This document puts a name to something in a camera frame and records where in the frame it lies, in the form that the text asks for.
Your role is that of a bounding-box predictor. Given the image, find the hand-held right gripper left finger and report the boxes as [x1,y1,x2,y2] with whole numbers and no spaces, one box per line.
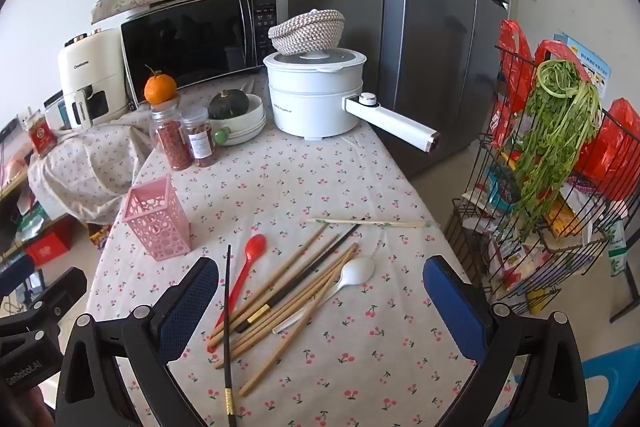
[55,256,221,427]

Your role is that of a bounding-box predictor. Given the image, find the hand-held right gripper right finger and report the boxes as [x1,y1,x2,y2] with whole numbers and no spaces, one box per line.
[422,255,588,427]

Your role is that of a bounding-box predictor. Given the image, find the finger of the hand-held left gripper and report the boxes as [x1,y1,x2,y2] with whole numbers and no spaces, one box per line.
[0,267,88,349]
[0,254,37,298]

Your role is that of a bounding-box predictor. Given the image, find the black chopstick with gold band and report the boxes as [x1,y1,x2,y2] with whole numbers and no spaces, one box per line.
[234,224,362,334]
[222,244,236,427]

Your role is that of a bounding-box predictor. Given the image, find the wooden chopstick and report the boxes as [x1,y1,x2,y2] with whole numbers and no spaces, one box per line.
[214,249,358,370]
[234,262,351,379]
[239,268,347,397]
[226,255,355,359]
[209,223,329,339]
[206,243,360,350]

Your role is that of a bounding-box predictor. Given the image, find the red plastic spoon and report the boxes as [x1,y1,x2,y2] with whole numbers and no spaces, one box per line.
[215,234,267,328]

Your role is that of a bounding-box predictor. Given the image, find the pink perforated utensil holder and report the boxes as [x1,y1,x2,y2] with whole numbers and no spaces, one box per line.
[122,174,191,263]

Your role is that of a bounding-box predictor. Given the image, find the white plastic spoon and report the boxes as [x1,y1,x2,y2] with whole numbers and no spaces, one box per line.
[272,256,376,334]

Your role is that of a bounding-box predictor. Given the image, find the paper-wrapped bamboo chopsticks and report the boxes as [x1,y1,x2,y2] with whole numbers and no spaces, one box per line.
[305,218,433,229]

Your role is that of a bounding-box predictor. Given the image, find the flat red box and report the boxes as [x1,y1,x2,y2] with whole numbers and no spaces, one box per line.
[25,227,76,265]

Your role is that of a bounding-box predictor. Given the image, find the colourful snack packet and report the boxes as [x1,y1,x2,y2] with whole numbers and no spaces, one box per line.
[87,222,116,250]

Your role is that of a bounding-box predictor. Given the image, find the beige floral cloth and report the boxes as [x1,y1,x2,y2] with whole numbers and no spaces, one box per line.
[27,107,173,225]

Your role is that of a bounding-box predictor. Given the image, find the small red box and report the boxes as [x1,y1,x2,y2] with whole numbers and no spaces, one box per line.
[27,114,56,158]

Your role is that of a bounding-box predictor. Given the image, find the tall glass jar red berries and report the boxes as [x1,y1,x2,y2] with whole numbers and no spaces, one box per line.
[150,99,194,171]

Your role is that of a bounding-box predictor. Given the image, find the small labelled glass jar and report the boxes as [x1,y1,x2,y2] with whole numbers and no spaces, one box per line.
[180,107,219,168]

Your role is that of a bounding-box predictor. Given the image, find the blue plastic stool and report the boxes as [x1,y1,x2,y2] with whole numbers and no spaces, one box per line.
[487,347,640,427]

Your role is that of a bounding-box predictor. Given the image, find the cherry print tablecloth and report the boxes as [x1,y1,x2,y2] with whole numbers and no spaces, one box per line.
[85,72,506,427]

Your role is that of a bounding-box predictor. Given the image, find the white and green carton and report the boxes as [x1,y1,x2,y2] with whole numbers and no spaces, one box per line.
[607,227,633,278]

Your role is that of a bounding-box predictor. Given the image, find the white ceramic bowl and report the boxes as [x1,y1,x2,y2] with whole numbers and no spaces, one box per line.
[207,93,267,146]

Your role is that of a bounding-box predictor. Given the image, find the bunch of green vegetables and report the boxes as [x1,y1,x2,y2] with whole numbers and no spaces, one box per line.
[512,59,601,243]

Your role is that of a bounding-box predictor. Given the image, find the dark green squash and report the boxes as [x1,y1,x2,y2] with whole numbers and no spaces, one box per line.
[208,89,249,120]

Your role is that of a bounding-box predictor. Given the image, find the orange fruit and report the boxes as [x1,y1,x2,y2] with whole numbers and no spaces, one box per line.
[144,65,178,105]

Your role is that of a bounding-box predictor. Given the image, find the cream air fryer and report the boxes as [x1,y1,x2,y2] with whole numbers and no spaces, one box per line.
[56,28,132,131]

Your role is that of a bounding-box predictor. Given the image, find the red plastic bag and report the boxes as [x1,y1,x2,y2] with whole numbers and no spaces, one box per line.
[490,19,533,148]
[535,39,640,192]

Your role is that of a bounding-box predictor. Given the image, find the white electric cooking pot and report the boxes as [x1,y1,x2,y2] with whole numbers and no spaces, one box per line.
[263,48,442,152]

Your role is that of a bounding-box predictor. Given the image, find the grey refrigerator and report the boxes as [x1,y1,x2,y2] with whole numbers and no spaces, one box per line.
[286,0,521,180]

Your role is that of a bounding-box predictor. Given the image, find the black microwave oven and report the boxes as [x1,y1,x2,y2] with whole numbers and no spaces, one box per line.
[120,0,278,110]

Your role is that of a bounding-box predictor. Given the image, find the blue printed carton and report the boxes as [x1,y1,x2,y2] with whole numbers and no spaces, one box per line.
[552,32,613,98]

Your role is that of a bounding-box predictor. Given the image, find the black wire rack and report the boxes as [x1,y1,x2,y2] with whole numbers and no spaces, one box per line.
[444,44,640,303]

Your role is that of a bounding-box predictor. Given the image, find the woven rope basket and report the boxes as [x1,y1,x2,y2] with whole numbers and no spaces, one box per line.
[268,8,347,56]

